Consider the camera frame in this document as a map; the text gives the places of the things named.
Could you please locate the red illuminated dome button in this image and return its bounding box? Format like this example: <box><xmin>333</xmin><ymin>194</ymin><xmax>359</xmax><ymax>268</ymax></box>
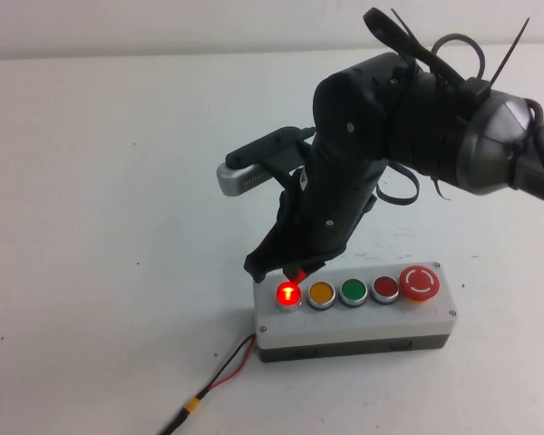
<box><xmin>275</xmin><ymin>280</ymin><xmax>304</xmax><ymax>314</ymax></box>

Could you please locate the silver wrist camera black mount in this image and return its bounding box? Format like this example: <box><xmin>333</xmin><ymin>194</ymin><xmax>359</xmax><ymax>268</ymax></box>
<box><xmin>216</xmin><ymin>126</ymin><xmax>317</xmax><ymax>198</ymax></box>

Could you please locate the red mushroom emergency stop button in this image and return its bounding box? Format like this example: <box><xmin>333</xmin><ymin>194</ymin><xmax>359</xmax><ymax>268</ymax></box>
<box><xmin>398</xmin><ymin>265</ymin><xmax>441</xmax><ymax>305</ymax></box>

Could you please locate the green flat push button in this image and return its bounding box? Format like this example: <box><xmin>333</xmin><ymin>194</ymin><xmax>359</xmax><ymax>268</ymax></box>
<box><xmin>337</xmin><ymin>277</ymin><xmax>370</xmax><ymax>309</ymax></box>

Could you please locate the thin black wire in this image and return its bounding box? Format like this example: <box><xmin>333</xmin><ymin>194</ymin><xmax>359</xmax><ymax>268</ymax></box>
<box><xmin>198</xmin><ymin>333</ymin><xmax>257</xmax><ymax>401</ymax></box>

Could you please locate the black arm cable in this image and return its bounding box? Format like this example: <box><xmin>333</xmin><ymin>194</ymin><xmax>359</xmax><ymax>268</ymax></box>
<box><xmin>361</xmin><ymin>6</ymin><xmax>487</xmax><ymax>87</ymax></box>

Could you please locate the black sheathed power cable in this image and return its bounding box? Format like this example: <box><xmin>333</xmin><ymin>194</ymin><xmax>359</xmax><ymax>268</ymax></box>
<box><xmin>157</xmin><ymin>407</ymin><xmax>189</xmax><ymax>435</ymax></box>

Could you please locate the grey push-button control box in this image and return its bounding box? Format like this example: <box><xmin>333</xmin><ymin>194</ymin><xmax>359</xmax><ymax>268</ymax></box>
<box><xmin>252</xmin><ymin>261</ymin><xmax>458</xmax><ymax>364</ymax></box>

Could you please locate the yellow flat push button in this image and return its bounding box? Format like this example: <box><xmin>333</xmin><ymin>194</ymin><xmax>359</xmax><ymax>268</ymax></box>
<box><xmin>306</xmin><ymin>280</ymin><xmax>337</xmax><ymax>313</ymax></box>

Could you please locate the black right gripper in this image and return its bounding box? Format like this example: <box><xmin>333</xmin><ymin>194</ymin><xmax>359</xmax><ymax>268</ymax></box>
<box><xmin>244</xmin><ymin>135</ymin><xmax>384</xmax><ymax>284</ymax></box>

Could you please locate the black zip tie tail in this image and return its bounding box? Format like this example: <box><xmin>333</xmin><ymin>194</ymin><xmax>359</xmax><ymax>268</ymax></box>
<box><xmin>488</xmin><ymin>16</ymin><xmax>531</xmax><ymax>88</ymax></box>

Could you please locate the dark red flat push button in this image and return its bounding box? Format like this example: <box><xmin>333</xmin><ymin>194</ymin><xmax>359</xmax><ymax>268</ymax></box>
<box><xmin>369</xmin><ymin>275</ymin><xmax>401</xmax><ymax>306</ymax></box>

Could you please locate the black zip tie loop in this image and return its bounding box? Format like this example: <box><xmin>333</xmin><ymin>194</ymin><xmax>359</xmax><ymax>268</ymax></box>
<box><xmin>374</xmin><ymin>161</ymin><xmax>421</xmax><ymax>208</ymax></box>

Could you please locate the thin red wire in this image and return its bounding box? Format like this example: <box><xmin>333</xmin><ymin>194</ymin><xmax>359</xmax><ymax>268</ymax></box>
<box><xmin>206</xmin><ymin>337</ymin><xmax>257</xmax><ymax>392</ymax></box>

